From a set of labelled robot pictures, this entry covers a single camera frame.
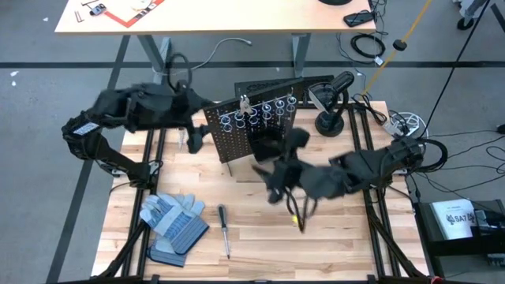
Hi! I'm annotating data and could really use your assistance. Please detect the black metal pegboard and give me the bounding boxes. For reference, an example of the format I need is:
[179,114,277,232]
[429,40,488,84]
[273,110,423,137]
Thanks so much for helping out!
[203,80,305,165]

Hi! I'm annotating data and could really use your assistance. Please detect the thin black floor cable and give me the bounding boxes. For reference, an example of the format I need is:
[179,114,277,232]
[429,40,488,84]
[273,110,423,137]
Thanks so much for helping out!
[428,128,505,139]
[424,145,505,194]

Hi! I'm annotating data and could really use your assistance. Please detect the black smartphone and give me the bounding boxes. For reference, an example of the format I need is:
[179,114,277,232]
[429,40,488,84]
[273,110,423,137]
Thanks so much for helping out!
[342,10,375,28]

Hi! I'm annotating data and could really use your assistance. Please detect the coiled black cable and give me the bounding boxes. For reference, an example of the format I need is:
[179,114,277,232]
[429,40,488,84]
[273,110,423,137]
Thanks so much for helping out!
[350,32,387,59]

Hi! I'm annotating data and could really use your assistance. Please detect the white coiled cable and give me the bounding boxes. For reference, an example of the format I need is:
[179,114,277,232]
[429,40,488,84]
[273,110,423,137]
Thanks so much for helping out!
[388,111,430,148]

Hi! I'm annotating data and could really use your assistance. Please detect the yellow cable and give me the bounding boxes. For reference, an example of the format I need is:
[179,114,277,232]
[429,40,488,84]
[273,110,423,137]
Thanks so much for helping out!
[361,0,434,95]

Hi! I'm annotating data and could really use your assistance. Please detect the black cabinet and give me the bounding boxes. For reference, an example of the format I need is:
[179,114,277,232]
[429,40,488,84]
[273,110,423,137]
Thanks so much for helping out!
[413,199,505,273]

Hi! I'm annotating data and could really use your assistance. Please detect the deep black plastic bin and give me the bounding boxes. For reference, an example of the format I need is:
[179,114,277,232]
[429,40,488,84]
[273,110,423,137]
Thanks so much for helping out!
[250,129,285,163]

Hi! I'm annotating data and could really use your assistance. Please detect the black handled pliers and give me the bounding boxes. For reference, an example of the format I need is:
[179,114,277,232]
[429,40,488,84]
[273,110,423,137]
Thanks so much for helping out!
[239,94,253,116]

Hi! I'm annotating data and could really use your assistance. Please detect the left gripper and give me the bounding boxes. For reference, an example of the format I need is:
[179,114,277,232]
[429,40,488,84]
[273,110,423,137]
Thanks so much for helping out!
[173,88,216,155]

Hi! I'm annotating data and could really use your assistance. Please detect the grey black handled screwdriver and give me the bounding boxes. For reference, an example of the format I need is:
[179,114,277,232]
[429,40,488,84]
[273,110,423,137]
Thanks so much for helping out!
[217,204,232,260]

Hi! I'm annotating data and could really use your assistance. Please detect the long taut black cable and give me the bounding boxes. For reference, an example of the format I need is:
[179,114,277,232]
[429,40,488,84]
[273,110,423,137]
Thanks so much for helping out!
[420,0,492,139]

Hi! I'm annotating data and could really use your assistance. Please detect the metal multi-ring tool holder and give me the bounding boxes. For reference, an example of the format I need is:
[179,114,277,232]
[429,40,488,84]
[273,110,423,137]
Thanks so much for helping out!
[219,92,297,133]

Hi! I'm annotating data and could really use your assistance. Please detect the black lamp cable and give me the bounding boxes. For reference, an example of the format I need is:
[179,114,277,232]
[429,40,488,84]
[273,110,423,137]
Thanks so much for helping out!
[350,92,388,125]

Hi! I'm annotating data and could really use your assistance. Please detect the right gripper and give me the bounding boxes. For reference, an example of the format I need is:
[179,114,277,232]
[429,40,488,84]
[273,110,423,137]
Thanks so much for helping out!
[251,155,312,205]

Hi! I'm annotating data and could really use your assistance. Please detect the light wood desk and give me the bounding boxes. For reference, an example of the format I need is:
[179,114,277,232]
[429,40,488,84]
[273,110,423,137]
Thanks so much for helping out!
[54,0,376,103]

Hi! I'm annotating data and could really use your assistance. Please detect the red bordered white mat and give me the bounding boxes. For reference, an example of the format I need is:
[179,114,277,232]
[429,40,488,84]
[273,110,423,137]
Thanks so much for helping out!
[103,0,166,29]

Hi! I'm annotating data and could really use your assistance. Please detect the white labelled box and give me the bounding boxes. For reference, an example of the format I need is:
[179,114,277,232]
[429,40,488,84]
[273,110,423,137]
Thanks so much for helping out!
[429,198,479,241]

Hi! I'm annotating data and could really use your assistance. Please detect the black gooseneck desk lamp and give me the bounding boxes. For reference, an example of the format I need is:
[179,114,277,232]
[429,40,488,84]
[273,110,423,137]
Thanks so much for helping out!
[306,70,355,138]

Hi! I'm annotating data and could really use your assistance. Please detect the grey floor cable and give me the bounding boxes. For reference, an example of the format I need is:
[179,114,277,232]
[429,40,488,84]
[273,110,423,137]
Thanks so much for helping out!
[151,37,253,77]

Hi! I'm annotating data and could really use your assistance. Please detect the black handled scissors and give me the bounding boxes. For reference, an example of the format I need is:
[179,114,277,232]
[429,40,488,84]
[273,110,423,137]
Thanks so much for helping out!
[177,128,189,152]

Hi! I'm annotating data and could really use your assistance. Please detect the blue striped work glove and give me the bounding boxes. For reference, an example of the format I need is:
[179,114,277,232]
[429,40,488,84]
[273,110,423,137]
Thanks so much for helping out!
[146,236,189,268]
[139,192,210,256]

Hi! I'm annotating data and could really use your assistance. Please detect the white power strip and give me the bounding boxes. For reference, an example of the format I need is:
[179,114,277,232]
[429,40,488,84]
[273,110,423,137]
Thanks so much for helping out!
[382,120,420,140]

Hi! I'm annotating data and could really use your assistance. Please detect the thick black cable loop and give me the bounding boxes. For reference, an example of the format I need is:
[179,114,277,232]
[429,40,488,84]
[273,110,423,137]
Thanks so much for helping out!
[410,137,449,174]

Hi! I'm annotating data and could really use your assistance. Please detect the grey wheeled stand leg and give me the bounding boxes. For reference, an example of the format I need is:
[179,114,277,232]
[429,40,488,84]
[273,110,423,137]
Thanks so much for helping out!
[451,0,492,32]

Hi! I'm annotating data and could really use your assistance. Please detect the white round object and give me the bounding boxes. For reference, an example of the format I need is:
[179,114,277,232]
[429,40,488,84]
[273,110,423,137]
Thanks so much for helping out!
[131,0,158,12]

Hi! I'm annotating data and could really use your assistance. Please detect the black perforated panel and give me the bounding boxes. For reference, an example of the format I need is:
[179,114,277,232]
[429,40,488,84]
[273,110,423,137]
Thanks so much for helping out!
[234,74,335,99]

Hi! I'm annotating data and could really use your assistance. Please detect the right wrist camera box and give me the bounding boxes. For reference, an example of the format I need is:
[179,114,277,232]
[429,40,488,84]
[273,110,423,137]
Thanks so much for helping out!
[286,126,312,150]

